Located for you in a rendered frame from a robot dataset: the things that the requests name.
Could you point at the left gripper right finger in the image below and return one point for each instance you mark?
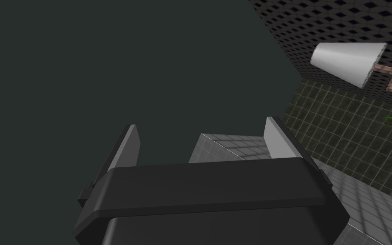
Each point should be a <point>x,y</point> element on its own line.
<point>282,143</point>

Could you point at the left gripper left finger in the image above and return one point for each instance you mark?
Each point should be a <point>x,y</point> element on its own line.
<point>124,151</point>

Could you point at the white lampshade floor lamp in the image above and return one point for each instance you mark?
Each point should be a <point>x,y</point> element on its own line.
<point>347,61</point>

